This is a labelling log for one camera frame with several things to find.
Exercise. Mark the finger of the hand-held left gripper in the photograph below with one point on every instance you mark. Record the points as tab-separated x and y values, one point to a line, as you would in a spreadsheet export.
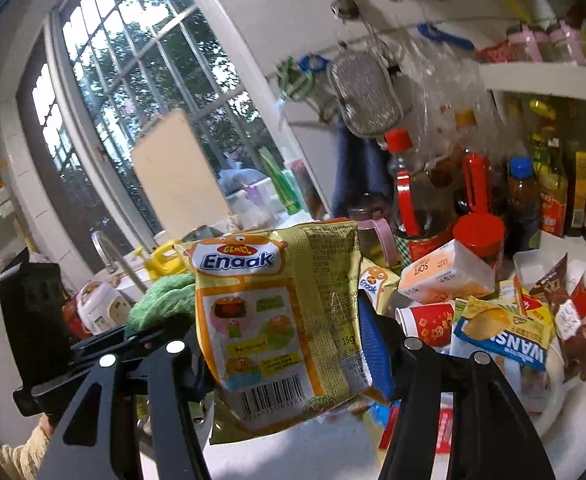
133	336

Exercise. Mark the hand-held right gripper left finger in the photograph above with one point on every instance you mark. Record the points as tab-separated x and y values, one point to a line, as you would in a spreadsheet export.
183	375

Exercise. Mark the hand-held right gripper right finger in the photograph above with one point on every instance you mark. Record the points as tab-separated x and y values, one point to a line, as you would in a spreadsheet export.
378	355

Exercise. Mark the large yellow snack packet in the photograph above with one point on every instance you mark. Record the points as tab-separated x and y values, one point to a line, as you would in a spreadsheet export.
273	320

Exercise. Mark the person's left forearm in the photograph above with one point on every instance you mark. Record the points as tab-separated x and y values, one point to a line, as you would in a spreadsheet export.
18	455

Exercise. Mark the white rice cooker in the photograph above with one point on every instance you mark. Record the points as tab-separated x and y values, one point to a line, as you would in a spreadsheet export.
103	307

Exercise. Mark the green cloth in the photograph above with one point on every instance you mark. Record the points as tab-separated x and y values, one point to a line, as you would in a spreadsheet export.
163	300

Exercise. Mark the red paper cup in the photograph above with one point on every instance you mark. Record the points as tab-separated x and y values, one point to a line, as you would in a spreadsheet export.
430	327

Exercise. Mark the small yellow snack packet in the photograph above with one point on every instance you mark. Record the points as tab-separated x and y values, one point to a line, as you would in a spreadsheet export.
375	280

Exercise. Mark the metal faucet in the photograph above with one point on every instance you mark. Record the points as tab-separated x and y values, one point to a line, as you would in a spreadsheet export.
118	260

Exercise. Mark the yellow plastic jug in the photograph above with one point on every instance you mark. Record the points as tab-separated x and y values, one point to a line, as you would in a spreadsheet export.
165	260

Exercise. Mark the red crown packet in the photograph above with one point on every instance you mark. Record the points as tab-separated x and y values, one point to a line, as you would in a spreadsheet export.
443	430

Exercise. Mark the white orange tissue pack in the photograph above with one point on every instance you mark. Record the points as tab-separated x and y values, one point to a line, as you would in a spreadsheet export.
438	275

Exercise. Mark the red noodle packet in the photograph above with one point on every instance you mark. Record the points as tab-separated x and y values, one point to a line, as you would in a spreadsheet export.
423	250

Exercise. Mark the blue yellow packet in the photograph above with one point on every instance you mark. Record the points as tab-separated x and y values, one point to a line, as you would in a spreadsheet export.
513	345

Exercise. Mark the red lid jar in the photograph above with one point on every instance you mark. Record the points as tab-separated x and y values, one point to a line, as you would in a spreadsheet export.
478	235

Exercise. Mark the pale cutting board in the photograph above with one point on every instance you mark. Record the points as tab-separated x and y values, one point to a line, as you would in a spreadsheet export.
178	180

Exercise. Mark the white plastic container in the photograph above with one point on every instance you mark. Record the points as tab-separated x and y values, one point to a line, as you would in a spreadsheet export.
530	267

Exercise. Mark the dark blue hanging towel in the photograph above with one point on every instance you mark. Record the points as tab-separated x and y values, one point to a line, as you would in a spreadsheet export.
353	170

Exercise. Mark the pale knotted plastic bag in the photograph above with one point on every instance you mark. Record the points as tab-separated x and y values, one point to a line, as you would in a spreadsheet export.
240	177

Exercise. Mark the green bottle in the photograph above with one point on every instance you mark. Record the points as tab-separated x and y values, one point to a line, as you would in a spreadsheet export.
278	180

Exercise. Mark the brown snack packet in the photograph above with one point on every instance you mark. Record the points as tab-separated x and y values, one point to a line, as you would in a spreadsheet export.
580	350

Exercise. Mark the red cap dark bottle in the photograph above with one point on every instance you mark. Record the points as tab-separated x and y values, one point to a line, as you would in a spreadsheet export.
398	142

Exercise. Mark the blue cap bottle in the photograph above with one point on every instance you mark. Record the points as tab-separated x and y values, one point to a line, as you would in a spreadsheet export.
520	170

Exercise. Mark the row of sauce bottles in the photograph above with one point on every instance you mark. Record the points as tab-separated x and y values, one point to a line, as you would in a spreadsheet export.
553	200

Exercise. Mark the green peeler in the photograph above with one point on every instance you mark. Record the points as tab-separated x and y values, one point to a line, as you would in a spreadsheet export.
295	82

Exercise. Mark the hanging clear plastic bags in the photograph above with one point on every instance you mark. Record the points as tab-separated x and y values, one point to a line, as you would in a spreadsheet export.
433	75

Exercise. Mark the paned window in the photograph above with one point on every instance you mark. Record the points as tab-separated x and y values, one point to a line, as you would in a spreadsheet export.
123	35

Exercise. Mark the blue plastic tool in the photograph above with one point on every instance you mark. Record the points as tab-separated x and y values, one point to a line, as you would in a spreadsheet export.
443	36

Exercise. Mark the pink lid jar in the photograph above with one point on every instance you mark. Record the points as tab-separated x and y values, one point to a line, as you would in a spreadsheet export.
523	42
565	42

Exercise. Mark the white wall shelf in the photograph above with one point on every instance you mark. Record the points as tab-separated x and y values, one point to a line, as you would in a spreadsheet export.
533	77

